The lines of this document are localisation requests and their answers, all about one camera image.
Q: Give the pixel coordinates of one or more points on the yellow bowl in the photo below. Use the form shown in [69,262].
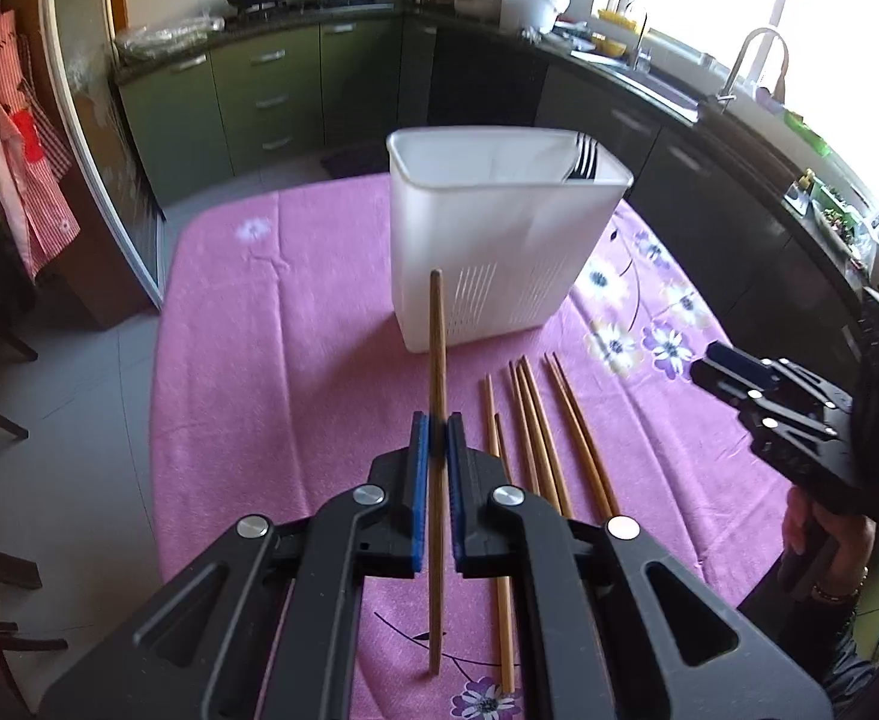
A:
[609,46]

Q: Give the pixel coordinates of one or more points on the clear plastic bag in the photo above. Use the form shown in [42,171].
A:
[162,37]

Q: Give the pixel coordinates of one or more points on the dark kitchen cabinets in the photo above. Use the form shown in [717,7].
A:
[634,157]

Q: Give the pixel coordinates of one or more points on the kitchen window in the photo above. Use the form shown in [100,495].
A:
[844,52]

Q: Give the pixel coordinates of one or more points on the red checked apron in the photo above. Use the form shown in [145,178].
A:
[27,165]

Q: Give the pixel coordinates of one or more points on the bunch of brown chopsticks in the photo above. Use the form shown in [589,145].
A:
[505,630]

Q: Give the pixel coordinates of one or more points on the green kitchen cabinets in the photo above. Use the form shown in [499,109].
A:
[274,97]

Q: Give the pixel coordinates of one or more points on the pink floral tablecloth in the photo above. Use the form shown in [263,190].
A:
[297,315]

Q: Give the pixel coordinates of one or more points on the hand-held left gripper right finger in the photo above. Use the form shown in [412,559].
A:
[457,495]

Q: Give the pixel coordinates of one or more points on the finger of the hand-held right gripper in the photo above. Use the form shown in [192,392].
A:
[784,435]
[739,361]

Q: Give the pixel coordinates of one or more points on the person's right forearm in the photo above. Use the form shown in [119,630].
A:
[799,645]

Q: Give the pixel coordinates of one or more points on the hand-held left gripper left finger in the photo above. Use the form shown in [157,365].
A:
[418,495]

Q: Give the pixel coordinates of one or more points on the white plastic utensil holder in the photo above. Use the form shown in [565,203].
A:
[484,240]

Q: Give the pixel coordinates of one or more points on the metal fork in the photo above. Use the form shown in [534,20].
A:
[585,157]

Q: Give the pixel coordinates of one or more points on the gas stove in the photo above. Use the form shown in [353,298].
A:
[312,6]

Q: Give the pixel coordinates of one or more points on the tall steel faucet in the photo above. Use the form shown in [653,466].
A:
[739,60]

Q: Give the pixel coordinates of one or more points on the person's right hand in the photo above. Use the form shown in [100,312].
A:
[848,551]

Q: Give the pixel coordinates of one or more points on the small steel faucet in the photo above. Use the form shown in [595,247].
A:
[640,45]

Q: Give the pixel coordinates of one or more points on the brown wooden chopstick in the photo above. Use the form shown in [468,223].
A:
[437,360]

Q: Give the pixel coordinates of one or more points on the steel sink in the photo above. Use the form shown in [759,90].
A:
[653,86]

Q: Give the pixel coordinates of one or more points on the black kitchen countertop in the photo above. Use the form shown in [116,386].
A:
[754,135]

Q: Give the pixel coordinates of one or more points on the white plastic bucket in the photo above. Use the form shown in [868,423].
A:
[531,4]

